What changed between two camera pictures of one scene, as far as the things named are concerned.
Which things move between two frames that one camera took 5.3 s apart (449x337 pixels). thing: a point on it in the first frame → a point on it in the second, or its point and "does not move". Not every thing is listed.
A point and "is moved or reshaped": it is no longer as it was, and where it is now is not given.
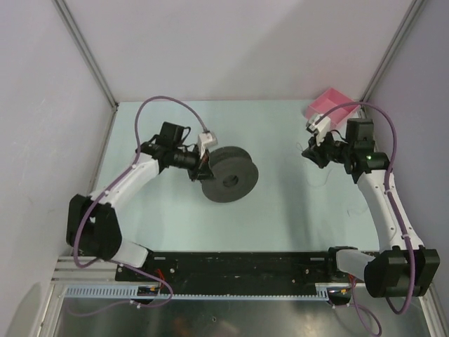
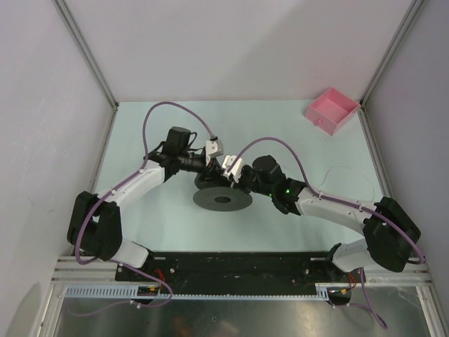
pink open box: [329, 100] does not move
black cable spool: [236, 173] is moved or reshaped
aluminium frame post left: [85, 50] does not move
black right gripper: [315, 152] → [239, 184]
